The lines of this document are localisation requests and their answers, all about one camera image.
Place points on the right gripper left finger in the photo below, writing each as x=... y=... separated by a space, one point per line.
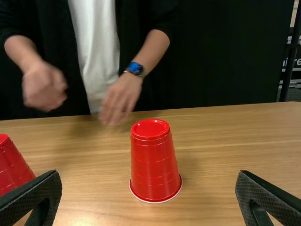
x=22 y=207

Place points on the person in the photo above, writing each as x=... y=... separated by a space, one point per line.
x=96 y=47

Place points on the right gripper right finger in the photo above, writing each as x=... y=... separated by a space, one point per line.
x=277 y=200

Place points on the red cup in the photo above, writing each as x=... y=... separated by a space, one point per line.
x=154 y=162
x=11 y=167

